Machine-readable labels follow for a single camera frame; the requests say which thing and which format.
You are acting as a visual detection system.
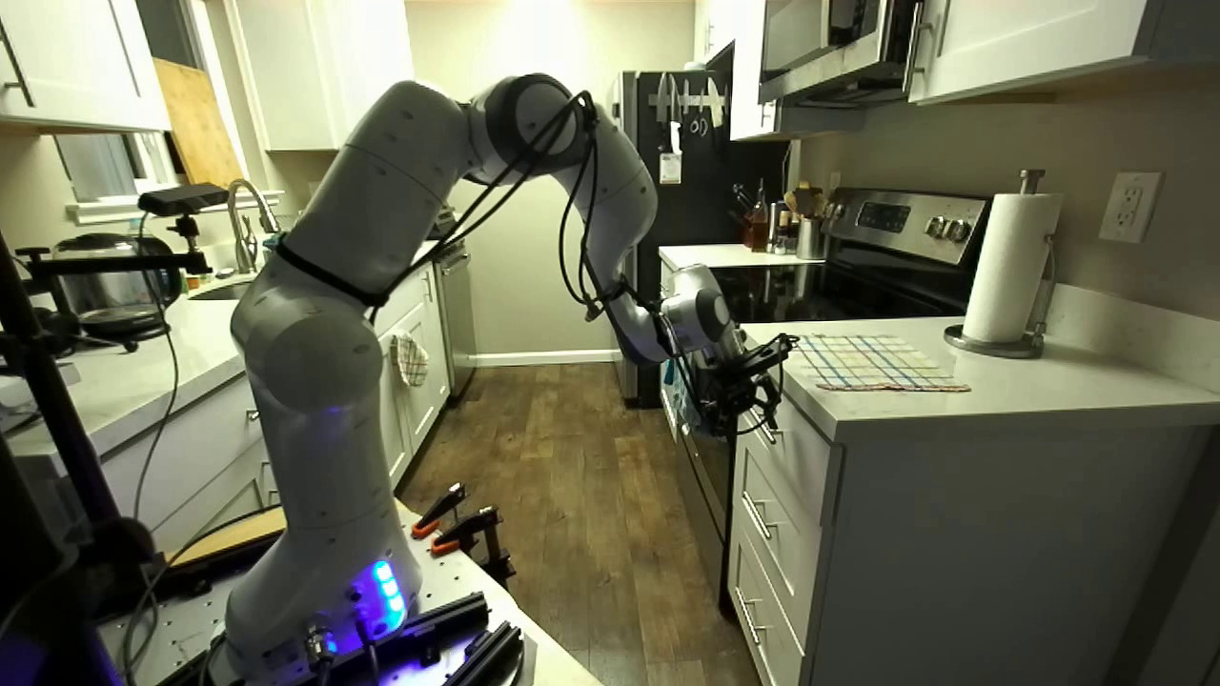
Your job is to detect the white medium-height drawer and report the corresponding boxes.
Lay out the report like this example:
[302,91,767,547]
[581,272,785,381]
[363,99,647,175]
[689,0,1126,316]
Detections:
[731,429,830,641]

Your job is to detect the orange-handled black clamp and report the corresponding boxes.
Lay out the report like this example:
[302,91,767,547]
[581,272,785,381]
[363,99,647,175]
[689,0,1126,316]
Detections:
[427,502,513,583]
[409,478,473,544]

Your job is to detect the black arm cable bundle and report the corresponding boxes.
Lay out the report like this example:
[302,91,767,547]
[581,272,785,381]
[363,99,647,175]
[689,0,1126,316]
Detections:
[272,86,798,441]

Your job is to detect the chrome sink faucet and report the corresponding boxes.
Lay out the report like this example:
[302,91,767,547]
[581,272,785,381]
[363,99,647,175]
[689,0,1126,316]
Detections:
[225,175,281,279]

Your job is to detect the white paper towel roll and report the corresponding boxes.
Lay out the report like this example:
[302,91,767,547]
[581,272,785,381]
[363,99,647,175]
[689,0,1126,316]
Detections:
[961,190,1065,352]
[942,164,1069,363]

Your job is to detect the checked dish drying mat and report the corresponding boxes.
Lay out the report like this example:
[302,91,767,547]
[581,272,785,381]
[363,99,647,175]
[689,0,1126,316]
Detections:
[789,331,972,396]

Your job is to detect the over-range microwave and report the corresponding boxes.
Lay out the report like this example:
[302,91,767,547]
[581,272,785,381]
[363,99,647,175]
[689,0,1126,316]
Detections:
[756,0,928,107]

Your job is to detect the white upper cabinet above drawers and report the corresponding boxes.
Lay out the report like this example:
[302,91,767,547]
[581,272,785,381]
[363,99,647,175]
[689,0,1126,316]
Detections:
[906,0,1220,107]

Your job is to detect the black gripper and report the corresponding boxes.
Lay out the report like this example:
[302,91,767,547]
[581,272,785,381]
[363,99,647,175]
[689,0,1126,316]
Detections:
[695,335,793,445]

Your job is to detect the wooden cutting board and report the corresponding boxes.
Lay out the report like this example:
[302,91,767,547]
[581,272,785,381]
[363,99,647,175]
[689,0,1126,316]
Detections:
[147,53,248,194]

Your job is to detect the black refrigerator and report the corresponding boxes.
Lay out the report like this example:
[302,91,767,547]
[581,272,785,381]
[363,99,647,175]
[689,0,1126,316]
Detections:
[614,46,793,411]

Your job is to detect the white upper cabinet beside fridge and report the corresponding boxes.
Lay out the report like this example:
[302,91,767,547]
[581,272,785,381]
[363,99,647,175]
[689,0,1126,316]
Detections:
[689,0,783,145]

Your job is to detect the bright blue striped towel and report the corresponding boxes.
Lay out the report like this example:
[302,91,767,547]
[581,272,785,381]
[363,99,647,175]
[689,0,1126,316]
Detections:
[661,356,696,439]

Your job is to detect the white hanging pot holder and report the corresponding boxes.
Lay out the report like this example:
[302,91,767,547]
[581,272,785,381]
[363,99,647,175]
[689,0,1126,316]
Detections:
[389,326,436,391]

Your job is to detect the black round cooker pot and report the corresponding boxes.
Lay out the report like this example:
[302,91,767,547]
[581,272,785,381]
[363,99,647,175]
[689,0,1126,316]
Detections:
[49,229,174,356]

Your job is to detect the white drawer above the floor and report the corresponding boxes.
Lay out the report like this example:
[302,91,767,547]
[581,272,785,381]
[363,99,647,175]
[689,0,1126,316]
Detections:
[726,526,812,686]

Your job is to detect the white three-drawer cabinet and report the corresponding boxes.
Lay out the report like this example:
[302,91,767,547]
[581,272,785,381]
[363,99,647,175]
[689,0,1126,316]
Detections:
[726,311,1220,686]

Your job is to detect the stainless steel electric range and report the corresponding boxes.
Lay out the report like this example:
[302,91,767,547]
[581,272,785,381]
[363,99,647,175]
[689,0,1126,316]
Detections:
[654,188,994,620]

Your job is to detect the black camera stand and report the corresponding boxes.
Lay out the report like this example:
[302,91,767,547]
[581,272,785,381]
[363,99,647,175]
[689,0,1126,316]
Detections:
[0,240,213,626]

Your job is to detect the metal utensil crock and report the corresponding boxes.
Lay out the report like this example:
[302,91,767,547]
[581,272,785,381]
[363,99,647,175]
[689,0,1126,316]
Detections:
[785,188,822,258]

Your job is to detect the perforated metal robot base plate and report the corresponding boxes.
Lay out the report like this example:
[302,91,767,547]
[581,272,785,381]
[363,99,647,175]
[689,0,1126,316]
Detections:
[98,499,601,686]

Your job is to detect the window with white frame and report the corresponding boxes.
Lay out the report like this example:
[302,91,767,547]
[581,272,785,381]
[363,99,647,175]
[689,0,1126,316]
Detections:
[49,131,174,212]

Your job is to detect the red pot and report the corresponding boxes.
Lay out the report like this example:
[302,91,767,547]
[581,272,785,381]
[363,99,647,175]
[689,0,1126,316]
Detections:
[741,207,775,255]

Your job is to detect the white drawer holding cutlery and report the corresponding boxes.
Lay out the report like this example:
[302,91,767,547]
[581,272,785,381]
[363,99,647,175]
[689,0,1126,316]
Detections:
[734,357,844,526]

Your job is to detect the white tall upper cabinet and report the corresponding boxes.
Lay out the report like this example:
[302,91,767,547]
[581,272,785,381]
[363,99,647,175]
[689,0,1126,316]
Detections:
[232,0,419,156]

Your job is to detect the black camera on stand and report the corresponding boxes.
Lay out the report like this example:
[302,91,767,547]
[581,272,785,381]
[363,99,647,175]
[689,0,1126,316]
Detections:
[132,184,232,258]

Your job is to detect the white upper cabinet beside window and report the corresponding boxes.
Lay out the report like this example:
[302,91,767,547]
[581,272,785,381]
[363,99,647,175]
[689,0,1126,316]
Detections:
[0,0,174,137]

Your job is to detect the white wall outlet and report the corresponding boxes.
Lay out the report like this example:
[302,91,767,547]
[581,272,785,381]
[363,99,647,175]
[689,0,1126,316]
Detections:
[1094,166,1164,249]

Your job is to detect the black metal rail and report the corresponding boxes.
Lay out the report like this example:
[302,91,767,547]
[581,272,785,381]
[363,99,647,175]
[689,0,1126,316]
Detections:
[367,588,497,668]
[441,620,530,686]

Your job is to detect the white sink counter cabinets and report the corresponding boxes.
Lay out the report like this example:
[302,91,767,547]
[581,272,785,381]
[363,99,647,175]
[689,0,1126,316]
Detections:
[0,234,469,563]

